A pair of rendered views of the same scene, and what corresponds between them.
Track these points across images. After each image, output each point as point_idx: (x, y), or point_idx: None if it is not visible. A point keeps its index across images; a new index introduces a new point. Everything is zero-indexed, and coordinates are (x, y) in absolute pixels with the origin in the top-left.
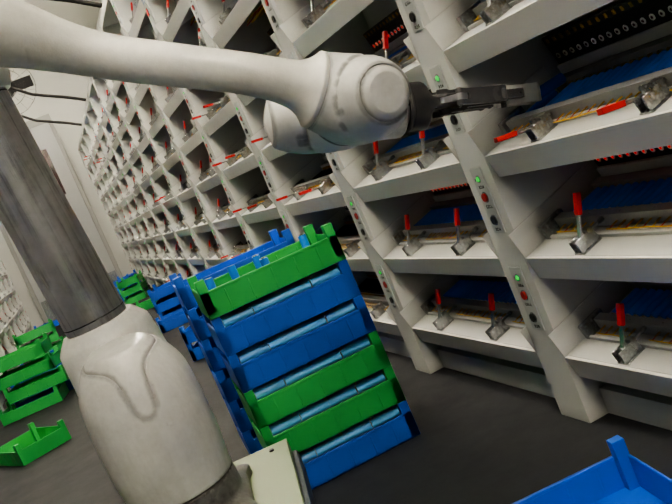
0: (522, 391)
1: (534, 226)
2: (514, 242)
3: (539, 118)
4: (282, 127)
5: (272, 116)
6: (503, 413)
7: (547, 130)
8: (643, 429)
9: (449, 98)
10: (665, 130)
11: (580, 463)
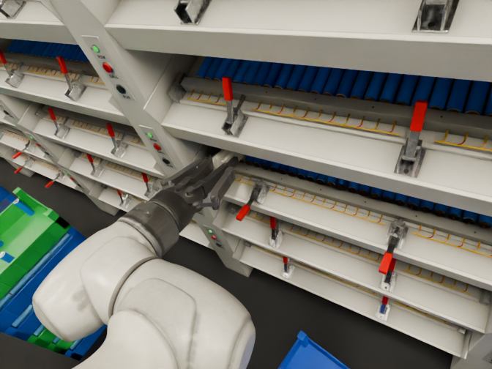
0: (188, 240)
1: (223, 209)
2: (215, 225)
3: (258, 187)
4: (77, 337)
5: (60, 334)
6: (187, 263)
7: (264, 194)
8: (282, 285)
9: (205, 204)
10: (405, 259)
11: (262, 318)
